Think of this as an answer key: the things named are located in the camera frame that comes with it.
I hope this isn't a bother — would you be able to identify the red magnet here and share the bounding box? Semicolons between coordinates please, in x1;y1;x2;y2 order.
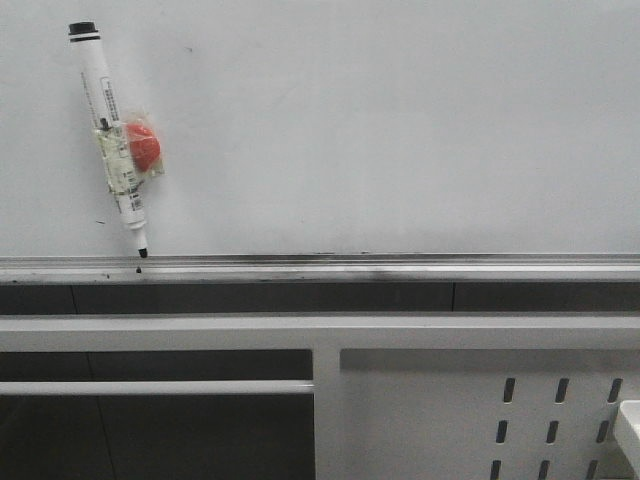
124;111;165;179

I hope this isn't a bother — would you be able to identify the white whiteboard marker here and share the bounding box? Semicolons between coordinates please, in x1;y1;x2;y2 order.
68;21;148;259

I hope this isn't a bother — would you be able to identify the white whiteboard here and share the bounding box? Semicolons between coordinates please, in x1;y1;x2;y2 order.
1;1;639;257

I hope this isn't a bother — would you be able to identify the white metal rack frame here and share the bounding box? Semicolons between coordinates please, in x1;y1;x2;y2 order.
1;313;639;479

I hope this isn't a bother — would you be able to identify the aluminium whiteboard tray rail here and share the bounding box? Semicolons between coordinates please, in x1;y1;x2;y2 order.
1;253;639;284

